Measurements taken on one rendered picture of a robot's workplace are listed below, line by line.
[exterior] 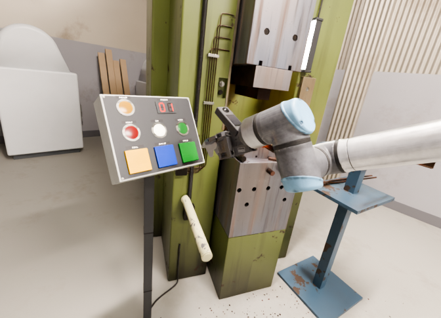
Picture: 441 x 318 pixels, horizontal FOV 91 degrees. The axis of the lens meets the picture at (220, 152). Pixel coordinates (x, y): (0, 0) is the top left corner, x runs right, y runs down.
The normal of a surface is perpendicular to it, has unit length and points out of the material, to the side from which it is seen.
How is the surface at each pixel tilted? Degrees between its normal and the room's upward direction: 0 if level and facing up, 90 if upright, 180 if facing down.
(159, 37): 90
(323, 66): 90
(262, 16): 90
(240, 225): 90
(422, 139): 77
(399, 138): 62
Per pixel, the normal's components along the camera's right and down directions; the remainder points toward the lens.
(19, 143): 0.68, 0.31
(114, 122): 0.66, -0.21
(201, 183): 0.33, 0.33
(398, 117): -0.72, 0.14
